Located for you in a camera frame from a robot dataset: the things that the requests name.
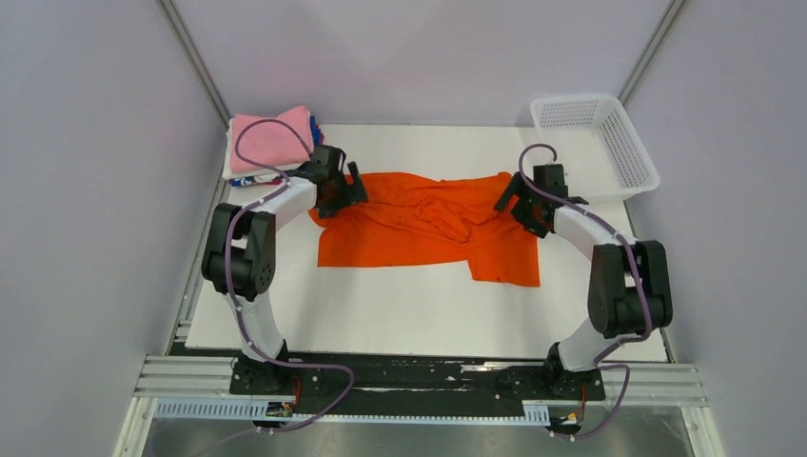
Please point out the blue folded t-shirt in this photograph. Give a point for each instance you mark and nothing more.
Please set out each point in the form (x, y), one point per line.
(273, 177)

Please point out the corner metal post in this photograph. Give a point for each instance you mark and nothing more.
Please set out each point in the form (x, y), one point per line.
(184, 38)
(661, 31)

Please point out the white plastic basket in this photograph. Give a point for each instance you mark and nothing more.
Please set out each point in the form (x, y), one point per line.
(603, 156)

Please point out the aluminium frame rail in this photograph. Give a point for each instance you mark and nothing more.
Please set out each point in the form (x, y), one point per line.
(197, 387)

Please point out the orange t-shirt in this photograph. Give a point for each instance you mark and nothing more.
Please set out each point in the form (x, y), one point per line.
(410, 220)

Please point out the left corner metal post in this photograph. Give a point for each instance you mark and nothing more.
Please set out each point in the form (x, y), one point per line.
(184, 38)

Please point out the right corner metal post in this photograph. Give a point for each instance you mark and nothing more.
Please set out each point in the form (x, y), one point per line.
(661, 31)

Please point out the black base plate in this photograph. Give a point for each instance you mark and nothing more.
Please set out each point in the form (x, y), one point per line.
(398, 384)

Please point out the pink folded t-shirt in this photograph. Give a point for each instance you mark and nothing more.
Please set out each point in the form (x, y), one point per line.
(300, 114)

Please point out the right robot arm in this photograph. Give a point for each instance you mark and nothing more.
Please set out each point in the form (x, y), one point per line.
(629, 294)

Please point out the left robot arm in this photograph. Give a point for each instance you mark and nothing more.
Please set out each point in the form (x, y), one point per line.
(240, 260)

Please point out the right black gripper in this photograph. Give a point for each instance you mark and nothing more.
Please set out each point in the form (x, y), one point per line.
(535, 228)

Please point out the white slotted cable duct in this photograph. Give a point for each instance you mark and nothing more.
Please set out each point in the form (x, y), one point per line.
(266, 411)

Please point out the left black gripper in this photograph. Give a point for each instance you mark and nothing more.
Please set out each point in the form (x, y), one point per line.
(354, 193)

